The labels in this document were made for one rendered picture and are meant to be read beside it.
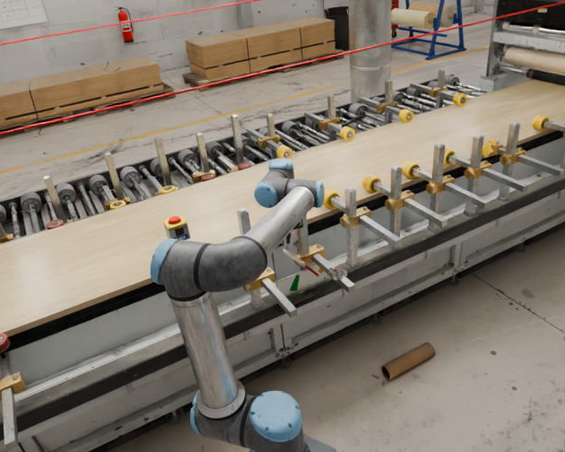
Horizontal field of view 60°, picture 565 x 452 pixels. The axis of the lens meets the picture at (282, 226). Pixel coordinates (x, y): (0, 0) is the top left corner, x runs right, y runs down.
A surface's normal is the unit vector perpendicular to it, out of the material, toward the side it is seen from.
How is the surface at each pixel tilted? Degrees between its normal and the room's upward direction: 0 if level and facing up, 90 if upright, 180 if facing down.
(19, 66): 90
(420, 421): 0
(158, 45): 90
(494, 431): 0
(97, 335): 90
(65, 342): 90
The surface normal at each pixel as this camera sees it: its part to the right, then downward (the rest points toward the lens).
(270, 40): 0.48, 0.42
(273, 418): -0.01, -0.84
